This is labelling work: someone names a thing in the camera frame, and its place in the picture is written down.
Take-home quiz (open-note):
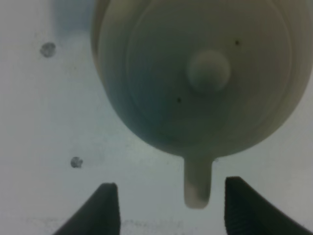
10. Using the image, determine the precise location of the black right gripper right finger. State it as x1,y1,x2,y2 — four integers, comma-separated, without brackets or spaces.
224,176,312,235

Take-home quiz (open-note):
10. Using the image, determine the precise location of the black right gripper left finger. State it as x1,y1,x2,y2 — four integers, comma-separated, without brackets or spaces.
55,183,120,235

